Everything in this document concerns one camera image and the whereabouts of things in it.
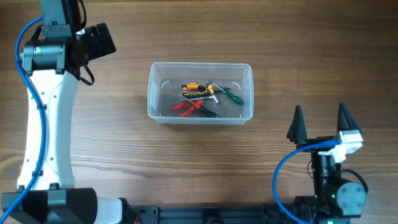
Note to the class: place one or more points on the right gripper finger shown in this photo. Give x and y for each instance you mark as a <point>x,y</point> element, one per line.
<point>297,132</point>
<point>346,122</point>

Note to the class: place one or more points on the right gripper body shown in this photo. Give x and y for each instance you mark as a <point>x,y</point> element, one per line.
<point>310,140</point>

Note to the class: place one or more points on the green handled screwdriver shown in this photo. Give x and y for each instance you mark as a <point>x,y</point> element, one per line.
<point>231,96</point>

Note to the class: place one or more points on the silver L-shaped socket wrench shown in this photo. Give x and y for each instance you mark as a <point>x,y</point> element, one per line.
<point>212,97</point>

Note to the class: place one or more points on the red black screwdriver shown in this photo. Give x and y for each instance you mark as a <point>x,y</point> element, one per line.
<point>207,112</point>

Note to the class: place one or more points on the red handled snips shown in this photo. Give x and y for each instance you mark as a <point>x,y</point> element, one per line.
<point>186,109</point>

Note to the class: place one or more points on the orange black long-nose pliers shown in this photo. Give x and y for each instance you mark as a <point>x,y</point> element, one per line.
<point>197,90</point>

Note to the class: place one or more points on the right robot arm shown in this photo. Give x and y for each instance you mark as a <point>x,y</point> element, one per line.
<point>340,194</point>

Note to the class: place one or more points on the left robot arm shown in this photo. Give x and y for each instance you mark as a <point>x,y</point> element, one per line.
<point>50,65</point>

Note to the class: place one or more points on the clear plastic container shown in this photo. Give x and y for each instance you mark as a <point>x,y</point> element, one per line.
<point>165,92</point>

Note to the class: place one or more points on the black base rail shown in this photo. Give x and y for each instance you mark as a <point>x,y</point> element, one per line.
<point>260,214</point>

